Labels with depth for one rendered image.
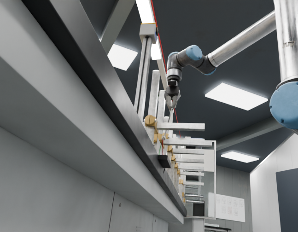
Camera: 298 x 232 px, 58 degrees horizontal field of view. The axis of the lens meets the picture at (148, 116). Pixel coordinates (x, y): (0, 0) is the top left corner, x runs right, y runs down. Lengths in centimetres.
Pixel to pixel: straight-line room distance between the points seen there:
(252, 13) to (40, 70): 400
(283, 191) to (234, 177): 1125
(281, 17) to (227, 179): 1107
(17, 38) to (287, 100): 84
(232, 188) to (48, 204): 1148
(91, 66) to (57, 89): 9
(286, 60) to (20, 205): 100
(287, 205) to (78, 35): 90
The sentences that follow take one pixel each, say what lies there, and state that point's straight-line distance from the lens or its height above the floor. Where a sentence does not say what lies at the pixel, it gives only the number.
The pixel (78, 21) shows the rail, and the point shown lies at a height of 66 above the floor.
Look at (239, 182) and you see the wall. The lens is 1250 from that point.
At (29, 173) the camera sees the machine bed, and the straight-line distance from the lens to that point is 81.
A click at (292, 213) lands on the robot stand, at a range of 110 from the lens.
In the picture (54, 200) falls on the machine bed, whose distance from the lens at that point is 94.
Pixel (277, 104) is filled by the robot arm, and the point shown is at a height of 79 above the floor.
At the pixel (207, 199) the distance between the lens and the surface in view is 402.
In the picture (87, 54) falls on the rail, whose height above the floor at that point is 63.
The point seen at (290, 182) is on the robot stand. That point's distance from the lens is 111.
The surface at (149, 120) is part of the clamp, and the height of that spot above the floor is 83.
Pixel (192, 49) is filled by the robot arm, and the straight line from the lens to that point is 156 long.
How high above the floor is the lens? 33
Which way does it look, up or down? 24 degrees up
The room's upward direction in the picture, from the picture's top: 6 degrees clockwise
